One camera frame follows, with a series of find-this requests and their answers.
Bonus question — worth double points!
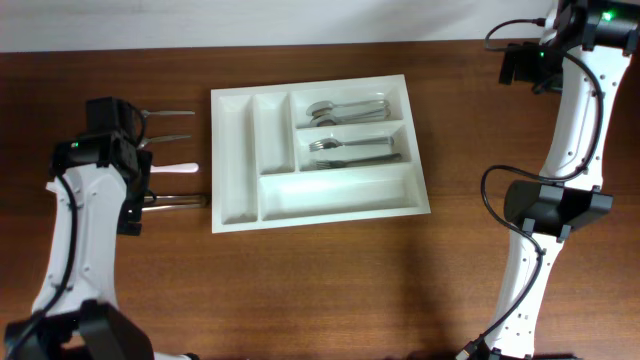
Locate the metal kitchen tongs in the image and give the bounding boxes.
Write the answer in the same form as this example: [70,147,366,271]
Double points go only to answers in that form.
[142,195,209,212]

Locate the metal fork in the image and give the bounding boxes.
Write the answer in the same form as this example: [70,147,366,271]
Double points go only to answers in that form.
[308,136,395,152]
[314,153,402,170]

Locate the large metal spoon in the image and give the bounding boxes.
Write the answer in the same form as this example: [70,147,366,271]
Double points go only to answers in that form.
[306,99,390,116]
[309,108,391,127]

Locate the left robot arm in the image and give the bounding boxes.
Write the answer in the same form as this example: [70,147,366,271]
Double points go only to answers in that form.
[4,97,165,360]

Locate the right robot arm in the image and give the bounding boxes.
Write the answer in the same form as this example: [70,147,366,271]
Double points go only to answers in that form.
[457,1,639,359]

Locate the small metal teaspoon lower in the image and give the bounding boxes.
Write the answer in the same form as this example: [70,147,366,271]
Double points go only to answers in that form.
[138,134,191,149]

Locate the small metal teaspoon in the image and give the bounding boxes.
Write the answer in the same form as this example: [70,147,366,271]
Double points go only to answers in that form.
[141,110,195,118]
[138,134,191,149]

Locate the white plastic knife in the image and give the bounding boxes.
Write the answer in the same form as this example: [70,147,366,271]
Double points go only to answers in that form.
[150,162,199,174]

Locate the small metal teaspoon upper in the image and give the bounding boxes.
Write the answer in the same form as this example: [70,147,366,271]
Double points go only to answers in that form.
[141,110,195,118]

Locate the white plastic cutlery tray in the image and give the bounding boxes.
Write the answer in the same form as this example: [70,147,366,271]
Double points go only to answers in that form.
[210,75,431,233]

